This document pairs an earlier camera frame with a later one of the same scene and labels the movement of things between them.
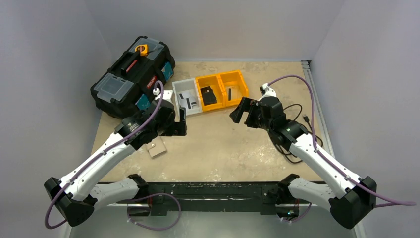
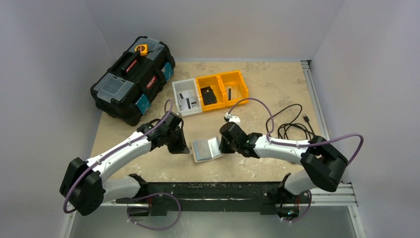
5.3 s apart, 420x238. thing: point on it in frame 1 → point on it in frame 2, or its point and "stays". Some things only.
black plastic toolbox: x=128 y=88 stays
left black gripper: x=174 y=128 → x=179 y=141
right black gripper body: x=250 y=111 → x=226 y=141
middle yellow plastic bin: x=214 y=82 stays
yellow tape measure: x=142 y=48 stays
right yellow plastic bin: x=234 y=87 stays
